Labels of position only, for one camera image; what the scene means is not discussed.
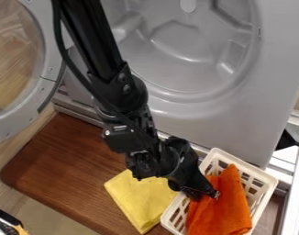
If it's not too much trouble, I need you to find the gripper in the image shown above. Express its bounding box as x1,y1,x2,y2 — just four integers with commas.
162,136,221,202

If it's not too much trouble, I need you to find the white basket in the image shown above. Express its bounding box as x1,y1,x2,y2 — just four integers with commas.
159,147,280,235

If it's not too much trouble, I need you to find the orange cloth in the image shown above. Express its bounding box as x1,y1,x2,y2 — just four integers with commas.
184,163,254,235

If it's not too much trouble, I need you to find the yellow cloth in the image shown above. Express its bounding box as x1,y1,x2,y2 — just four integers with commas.
103,168,181,235

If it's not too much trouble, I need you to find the washing machine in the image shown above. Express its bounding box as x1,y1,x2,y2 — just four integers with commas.
0,0,299,169

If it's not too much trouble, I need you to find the aluminium frame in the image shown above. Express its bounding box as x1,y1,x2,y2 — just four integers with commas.
268,109,299,235

